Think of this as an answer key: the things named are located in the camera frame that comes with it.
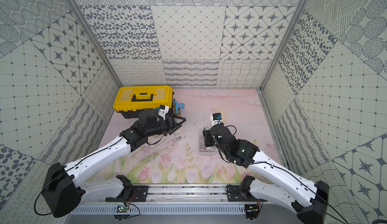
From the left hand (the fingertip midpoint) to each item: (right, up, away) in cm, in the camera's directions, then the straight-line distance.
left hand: (184, 118), depth 73 cm
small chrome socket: (-5, -15, +20) cm, 26 cm away
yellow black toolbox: (-35, +9, +18) cm, 41 cm away
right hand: (+12, -7, +1) cm, 14 cm away
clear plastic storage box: (+11, -21, +15) cm, 28 cm away
